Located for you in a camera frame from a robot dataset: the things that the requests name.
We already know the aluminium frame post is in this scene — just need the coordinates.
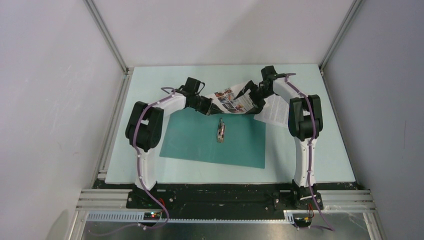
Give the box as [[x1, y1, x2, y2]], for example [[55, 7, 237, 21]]
[[83, 0, 129, 74], [318, 0, 366, 72]]

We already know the printed paper file top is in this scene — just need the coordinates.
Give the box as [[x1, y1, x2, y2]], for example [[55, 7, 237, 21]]
[[206, 81, 258, 115]]

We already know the teal green folder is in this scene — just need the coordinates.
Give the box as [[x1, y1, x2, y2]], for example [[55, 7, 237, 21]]
[[159, 108, 266, 169]]

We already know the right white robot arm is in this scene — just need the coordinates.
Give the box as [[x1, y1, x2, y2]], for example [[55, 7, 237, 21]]
[[235, 65, 323, 209]]

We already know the printed paper file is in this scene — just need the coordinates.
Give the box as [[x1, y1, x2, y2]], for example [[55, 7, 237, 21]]
[[206, 81, 258, 115], [253, 95, 289, 129]]

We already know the white slotted cable duct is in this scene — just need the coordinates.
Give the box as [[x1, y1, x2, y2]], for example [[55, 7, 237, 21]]
[[86, 211, 294, 224]]

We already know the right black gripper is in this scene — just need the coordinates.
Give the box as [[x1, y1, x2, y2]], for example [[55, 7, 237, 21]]
[[235, 80, 273, 115]]

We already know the controller board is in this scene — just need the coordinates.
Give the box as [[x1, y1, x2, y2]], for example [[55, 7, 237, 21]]
[[293, 217, 313, 229], [143, 211, 162, 221]]

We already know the right aluminium frame post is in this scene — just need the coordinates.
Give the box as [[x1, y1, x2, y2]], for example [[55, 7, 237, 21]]
[[318, 0, 366, 72]]

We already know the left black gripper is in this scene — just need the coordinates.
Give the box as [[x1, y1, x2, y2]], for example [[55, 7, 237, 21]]
[[189, 95, 224, 116]]

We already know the metal folder clip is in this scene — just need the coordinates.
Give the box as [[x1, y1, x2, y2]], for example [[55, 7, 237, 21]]
[[216, 117, 226, 143]]

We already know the right controller board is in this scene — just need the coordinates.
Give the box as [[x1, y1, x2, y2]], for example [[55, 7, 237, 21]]
[[293, 217, 313, 229]]

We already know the printed paper file bottom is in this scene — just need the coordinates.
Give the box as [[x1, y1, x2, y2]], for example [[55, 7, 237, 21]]
[[253, 95, 289, 129]]

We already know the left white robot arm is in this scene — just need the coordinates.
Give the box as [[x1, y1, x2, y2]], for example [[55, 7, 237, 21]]
[[125, 77, 224, 208]]

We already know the left aluminium frame post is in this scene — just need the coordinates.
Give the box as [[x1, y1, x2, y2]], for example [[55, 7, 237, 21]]
[[83, 0, 129, 74]]

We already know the left controller board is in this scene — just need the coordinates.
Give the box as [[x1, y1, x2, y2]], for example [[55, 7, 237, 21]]
[[143, 211, 162, 221]]

